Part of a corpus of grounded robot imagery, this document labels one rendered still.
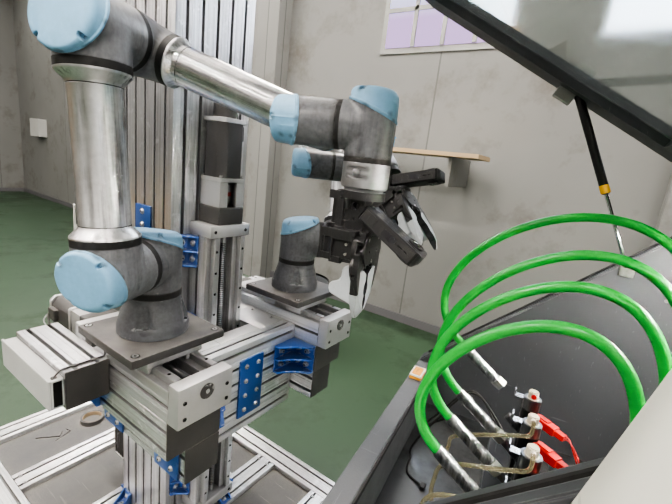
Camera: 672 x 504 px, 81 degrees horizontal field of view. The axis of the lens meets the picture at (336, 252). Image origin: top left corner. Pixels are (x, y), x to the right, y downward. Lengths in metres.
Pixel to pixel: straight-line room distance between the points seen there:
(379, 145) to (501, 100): 3.01
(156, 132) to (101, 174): 0.40
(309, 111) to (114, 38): 0.34
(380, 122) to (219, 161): 0.58
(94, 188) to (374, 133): 0.47
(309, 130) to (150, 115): 0.64
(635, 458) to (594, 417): 0.78
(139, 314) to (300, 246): 0.52
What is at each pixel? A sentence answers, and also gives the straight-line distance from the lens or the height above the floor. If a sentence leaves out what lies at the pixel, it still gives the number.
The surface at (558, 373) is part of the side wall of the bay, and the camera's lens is 1.11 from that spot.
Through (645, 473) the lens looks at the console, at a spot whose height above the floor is 1.28.
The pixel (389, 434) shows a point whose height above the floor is 0.95.
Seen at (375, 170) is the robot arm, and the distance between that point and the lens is 0.60.
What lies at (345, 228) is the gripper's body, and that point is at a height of 1.35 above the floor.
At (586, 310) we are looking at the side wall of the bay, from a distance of 1.06.
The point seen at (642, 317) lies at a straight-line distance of 0.57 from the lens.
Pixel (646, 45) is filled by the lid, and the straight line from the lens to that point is 0.68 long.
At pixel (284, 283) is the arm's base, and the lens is 1.24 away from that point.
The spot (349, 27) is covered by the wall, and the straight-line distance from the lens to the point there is 4.36.
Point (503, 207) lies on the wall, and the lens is 3.49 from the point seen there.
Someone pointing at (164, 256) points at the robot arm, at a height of 1.22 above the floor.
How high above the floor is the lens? 1.45
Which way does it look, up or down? 13 degrees down
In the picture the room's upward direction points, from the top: 7 degrees clockwise
